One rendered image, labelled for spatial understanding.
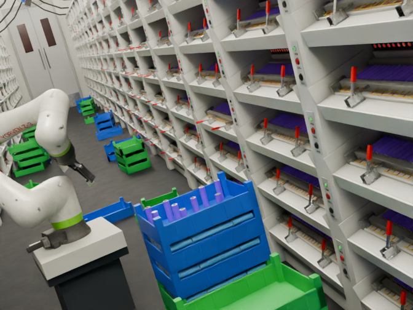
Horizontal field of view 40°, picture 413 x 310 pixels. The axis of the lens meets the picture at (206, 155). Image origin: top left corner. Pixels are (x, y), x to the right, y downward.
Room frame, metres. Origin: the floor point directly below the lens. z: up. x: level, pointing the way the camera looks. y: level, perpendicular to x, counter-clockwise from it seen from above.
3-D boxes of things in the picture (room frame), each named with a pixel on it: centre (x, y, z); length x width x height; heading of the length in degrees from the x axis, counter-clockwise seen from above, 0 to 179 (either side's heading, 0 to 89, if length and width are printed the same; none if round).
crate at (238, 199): (1.55, 0.07, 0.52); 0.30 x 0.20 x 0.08; 111
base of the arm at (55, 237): (2.12, 0.64, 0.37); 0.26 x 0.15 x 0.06; 123
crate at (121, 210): (3.36, 0.70, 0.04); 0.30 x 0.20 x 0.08; 113
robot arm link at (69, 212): (2.14, 0.61, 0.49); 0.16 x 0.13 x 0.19; 152
